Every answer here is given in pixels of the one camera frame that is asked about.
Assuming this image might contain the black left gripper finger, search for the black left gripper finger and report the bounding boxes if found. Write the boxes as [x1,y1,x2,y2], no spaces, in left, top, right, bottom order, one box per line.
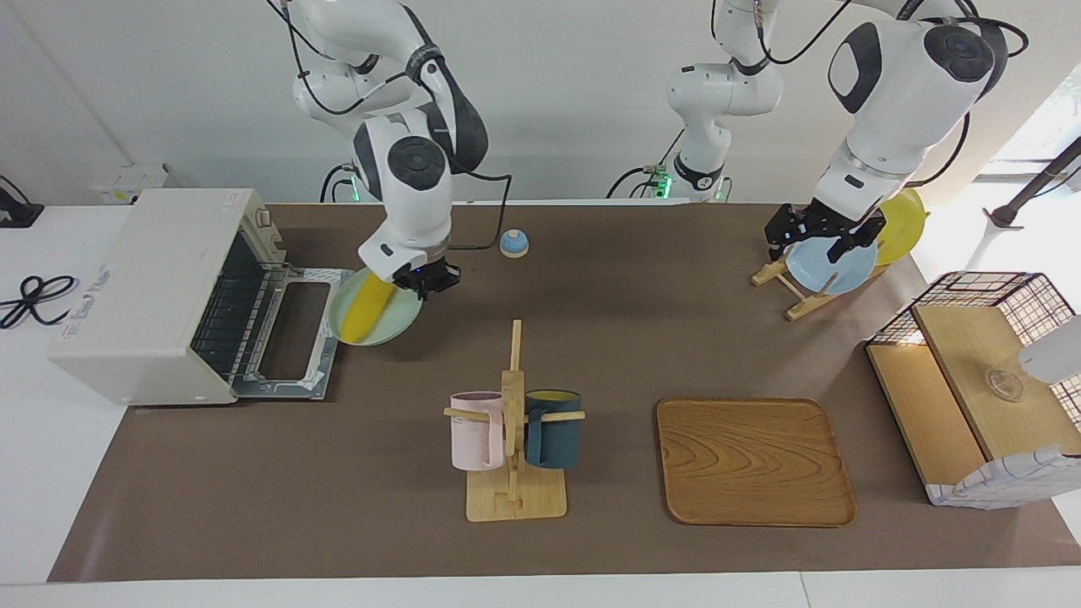
[828,216,888,265]
[764,207,803,263]

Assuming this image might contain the brown table mat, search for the brown table mat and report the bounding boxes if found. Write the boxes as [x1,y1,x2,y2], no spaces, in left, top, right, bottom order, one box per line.
[48,203,1081,584]

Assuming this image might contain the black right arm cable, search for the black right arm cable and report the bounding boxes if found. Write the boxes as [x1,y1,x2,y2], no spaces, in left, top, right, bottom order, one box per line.
[266,0,514,252]

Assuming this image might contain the pink mug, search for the pink mug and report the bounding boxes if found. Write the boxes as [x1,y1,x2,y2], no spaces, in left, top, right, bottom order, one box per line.
[449,391,506,472]

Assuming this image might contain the blurred white object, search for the blurred white object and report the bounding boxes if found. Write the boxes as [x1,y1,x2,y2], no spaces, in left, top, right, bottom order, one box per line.
[1018,316,1081,386]

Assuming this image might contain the loose black cable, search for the loose black cable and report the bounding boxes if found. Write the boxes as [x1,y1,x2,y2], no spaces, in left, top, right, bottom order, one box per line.
[0,274,79,331]

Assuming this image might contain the yellow plate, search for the yellow plate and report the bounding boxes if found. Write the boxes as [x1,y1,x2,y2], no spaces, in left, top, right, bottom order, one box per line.
[874,187,929,268]

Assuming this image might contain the dark teal mug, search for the dark teal mug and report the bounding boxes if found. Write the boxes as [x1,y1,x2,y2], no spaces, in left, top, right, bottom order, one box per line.
[524,389,584,470]

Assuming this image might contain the wooden serving tray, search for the wooden serving tray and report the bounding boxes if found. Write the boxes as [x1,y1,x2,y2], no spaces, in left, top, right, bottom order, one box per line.
[656,398,857,529]

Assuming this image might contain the black stand base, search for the black stand base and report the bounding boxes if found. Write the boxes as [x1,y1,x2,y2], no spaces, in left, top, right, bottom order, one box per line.
[0,175,46,229]

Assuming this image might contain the cream toaster oven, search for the cream toaster oven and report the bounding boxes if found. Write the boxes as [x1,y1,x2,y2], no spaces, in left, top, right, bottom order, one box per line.
[48,188,356,408]

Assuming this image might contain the light blue plate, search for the light blue plate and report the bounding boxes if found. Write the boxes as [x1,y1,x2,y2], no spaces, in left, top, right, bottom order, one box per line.
[785,236,879,296]

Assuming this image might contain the wooden plate rack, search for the wooden plate rack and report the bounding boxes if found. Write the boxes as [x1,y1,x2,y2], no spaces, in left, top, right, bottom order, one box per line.
[752,252,889,323]

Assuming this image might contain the wooden mug tree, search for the wooden mug tree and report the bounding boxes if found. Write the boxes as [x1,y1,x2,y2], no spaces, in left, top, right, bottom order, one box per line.
[443,319,586,523]

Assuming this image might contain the yellow corn cob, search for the yellow corn cob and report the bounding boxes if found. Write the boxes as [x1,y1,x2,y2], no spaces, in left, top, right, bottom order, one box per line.
[340,274,399,344]

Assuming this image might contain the wire basket wooden shelf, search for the wire basket wooden shelf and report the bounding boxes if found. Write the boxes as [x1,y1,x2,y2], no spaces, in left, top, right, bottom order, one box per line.
[865,271,1081,510]

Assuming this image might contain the small clear glass dish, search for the small clear glass dish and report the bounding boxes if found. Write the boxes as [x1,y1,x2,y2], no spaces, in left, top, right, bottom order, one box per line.
[984,369,1025,403]

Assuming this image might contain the white power strip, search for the white power strip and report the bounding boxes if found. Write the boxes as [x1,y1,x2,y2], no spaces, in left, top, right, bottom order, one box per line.
[89,163,171,206]

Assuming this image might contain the pale green plate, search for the pale green plate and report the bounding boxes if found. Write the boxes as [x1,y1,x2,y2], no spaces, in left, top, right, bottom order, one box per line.
[328,268,423,347]

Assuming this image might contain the black tripod pole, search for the black tripod pole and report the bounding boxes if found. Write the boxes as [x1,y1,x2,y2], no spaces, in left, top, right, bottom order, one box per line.
[984,135,1081,230]

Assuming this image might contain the wire oven rack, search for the wire oven rack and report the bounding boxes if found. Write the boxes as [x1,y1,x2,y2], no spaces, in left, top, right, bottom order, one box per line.
[192,232,293,382]

